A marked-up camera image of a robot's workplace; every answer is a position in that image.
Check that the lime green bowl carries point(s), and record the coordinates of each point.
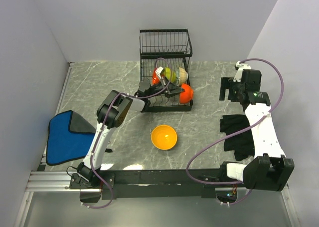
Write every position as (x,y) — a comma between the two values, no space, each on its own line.
(170,75)

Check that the blue cloth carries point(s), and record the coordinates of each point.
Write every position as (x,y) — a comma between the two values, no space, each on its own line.
(69,138)

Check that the red-orange bowl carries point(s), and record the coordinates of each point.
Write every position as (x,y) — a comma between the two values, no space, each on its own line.
(187,95)
(155,79)

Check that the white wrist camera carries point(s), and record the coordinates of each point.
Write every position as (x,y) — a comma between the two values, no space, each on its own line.
(240,67)
(160,72)

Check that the aluminium frame rail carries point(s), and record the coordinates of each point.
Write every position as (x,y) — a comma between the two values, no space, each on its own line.
(49,182)

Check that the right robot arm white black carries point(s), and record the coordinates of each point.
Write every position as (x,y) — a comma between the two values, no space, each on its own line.
(270,169)

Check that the patterned white teal bowl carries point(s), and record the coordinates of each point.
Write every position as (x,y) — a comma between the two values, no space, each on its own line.
(181,76)

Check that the black wire dish rack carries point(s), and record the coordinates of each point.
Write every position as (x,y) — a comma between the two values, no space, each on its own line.
(164,60)

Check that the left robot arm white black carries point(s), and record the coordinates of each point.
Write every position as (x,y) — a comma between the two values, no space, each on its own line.
(111,114)

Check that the black cloth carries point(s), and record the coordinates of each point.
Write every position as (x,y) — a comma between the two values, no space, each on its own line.
(242,144)

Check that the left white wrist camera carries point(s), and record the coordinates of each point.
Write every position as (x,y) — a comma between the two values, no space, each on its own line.
(160,72)

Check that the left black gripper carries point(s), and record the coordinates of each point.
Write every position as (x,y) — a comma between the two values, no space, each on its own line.
(173,90)

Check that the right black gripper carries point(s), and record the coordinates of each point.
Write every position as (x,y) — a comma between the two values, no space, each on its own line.
(225,84)

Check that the yellow-orange bowl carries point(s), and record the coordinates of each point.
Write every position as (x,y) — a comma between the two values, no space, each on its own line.
(164,137)

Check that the black base beam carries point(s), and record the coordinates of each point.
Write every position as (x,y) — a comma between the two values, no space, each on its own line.
(152,183)

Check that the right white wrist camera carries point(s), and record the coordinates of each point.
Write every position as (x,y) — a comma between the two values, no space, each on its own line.
(240,67)

